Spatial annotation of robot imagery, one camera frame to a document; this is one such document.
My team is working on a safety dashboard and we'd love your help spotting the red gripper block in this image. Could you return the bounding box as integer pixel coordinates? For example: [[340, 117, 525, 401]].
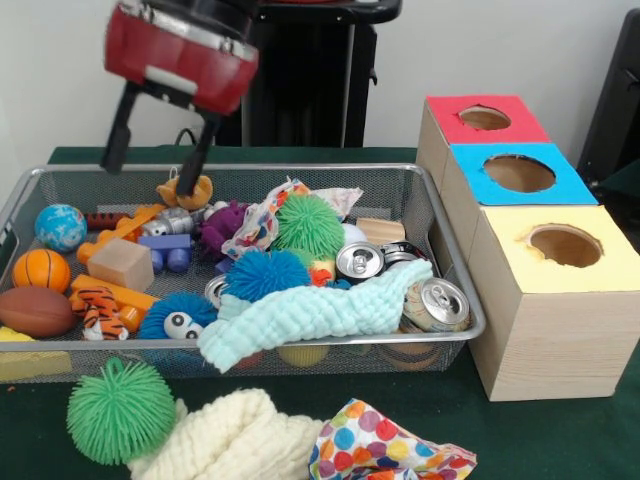
[[100, 0, 260, 197]]

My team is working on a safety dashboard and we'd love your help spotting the tan plush animal toy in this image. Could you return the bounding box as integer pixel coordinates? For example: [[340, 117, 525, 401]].
[[156, 168, 214, 212]]

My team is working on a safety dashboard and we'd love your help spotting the blue spiky rubber ball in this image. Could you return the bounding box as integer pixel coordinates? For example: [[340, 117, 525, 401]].
[[225, 250, 312, 302]]

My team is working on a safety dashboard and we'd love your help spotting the green spiky rubber ball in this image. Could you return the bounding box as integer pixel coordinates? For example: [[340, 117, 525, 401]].
[[272, 195, 347, 259], [66, 357, 177, 467]]

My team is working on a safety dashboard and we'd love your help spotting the mint green knitted cloth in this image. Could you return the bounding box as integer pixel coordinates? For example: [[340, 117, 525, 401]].
[[196, 260, 434, 374]]

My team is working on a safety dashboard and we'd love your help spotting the cream knitted cloth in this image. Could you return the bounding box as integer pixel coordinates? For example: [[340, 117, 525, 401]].
[[128, 390, 326, 480]]

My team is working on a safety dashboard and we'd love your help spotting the colourful patterned cloth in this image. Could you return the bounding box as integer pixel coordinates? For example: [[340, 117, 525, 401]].
[[308, 400, 479, 480]]

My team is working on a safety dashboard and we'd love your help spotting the shallow clear mesh bin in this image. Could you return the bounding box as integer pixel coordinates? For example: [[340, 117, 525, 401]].
[[0, 162, 488, 383]]

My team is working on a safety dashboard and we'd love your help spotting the wooden box with three holes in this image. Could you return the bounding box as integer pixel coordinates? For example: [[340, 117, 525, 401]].
[[416, 95, 640, 403]]

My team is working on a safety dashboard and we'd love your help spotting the wooden cube block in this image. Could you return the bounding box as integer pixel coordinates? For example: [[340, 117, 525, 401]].
[[88, 238, 155, 293]]

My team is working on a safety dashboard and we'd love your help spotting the blue globe ball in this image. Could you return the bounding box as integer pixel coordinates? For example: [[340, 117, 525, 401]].
[[35, 204, 88, 253]]

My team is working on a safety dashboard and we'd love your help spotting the small orange basketball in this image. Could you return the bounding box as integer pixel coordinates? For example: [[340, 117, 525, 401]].
[[12, 248, 72, 294]]

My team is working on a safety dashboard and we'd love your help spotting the blue fuzzy googly-eyed toy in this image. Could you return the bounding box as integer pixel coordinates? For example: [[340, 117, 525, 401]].
[[138, 292, 219, 342]]

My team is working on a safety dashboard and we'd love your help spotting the orange striped tiger toy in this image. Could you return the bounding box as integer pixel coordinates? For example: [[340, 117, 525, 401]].
[[68, 275, 161, 342]]

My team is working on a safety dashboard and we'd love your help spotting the brown toy football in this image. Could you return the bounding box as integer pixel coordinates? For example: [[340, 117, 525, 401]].
[[0, 287, 77, 339]]

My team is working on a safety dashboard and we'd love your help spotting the crushed silver drink can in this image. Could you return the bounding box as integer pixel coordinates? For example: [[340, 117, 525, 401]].
[[398, 277, 473, 334]]

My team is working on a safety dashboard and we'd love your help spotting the black panel stand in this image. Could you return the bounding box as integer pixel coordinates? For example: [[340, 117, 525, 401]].
[[578, 8, 640, 191]]

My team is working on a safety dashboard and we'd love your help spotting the dark green table cloth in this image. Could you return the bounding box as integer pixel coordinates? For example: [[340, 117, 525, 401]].
[[0, 145, 640, 480], [598, 158, 640, 198]]

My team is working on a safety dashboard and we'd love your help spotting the black cable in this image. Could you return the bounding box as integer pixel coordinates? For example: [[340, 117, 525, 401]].
[[175, 126, 206, 148]]

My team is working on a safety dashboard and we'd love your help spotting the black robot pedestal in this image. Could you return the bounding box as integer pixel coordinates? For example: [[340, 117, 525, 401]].
[[215, 0, 403, 149]]

